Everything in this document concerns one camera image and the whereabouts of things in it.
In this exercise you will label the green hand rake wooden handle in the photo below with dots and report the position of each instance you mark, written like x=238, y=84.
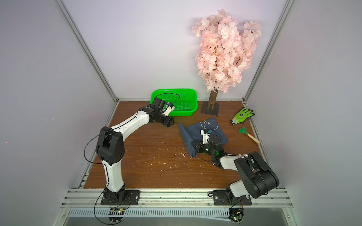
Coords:
x=243, y=131

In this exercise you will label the green plastic basket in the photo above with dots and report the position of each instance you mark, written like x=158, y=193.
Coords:
x=184, y=100

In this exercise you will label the pink artificial blossom tree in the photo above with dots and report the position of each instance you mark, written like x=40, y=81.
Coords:
x=224, y=54

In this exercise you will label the controller board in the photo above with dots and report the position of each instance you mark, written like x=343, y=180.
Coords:
x=236, y=215
x=115, y=215

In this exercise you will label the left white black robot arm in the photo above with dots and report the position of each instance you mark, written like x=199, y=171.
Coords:
x=110, y=144

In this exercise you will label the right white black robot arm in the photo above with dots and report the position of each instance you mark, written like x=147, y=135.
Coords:
x=256, y=176

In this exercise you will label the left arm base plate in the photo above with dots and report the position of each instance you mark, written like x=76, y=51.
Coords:
x=123, y=197

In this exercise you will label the right controller board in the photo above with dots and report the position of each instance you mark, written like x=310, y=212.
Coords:
x=236, y=215

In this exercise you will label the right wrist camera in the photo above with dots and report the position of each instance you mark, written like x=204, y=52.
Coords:
x=205, y=136

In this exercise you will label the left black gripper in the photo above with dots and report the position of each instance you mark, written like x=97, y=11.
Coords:
x=169, y=121

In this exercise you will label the aluminium front rail frame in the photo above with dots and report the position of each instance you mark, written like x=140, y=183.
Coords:
x=183, y=198

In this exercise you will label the green work glove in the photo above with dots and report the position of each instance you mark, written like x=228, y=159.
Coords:
x=241, y=116

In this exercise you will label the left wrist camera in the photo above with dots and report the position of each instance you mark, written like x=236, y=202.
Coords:
x=169, y=108

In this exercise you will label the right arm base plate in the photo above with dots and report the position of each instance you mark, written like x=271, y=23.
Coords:
x=225, y=197

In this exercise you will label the left controller board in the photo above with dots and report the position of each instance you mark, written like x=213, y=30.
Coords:
x=115, y=215

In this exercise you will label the dark blue printed pillowcase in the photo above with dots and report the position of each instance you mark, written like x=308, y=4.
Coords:
x=192, y=133

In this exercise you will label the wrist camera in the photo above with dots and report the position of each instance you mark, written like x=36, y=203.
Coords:
x=205, y=136
x=169, y=108

